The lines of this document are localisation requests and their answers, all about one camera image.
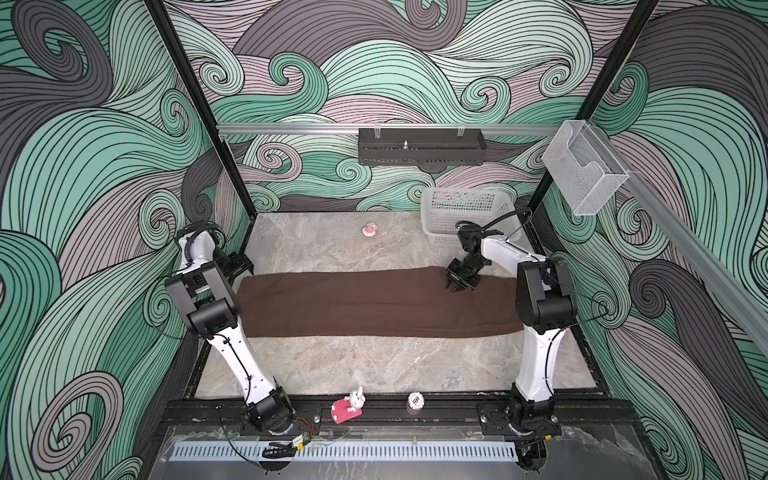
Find white plastic laundry basket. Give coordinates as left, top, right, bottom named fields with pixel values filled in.
left=421, top=187, right=514, bottom=248

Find white slotted cable duct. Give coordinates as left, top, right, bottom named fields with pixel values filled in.
left=169, top=441, right=518, bottom=462

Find pink card with bunny figure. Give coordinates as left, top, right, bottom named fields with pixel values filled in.
left=331, top=386, right=366, bottom=424

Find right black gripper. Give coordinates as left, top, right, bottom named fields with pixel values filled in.
left=444, top=256, right=488, bottom=291

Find black front mounting rail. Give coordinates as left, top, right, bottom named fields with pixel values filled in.
left=161, top=389, right=637, bottom=436

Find black perforated wall tray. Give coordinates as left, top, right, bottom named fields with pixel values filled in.
left=357, top=129, right=488, bottom=168

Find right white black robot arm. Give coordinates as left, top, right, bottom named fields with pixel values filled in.
left=446, top=208, right=587, bottom=430

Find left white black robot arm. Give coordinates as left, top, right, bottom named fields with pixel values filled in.
left=164, top=222, right=295, bottom=433

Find brown trousers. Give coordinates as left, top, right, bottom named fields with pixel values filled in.
left=237, top=267, right=524, bottom=338

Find small pink white cupcake toy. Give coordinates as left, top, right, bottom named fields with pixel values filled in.
left=362, top=222, right=378, bottom=238

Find aluminium wall rail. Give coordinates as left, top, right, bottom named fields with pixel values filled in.
left=216, top=122, right=560, bottom=137

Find clear acrylic wall box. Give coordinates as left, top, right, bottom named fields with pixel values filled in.
left=542, top=120, right=629, bottom=216

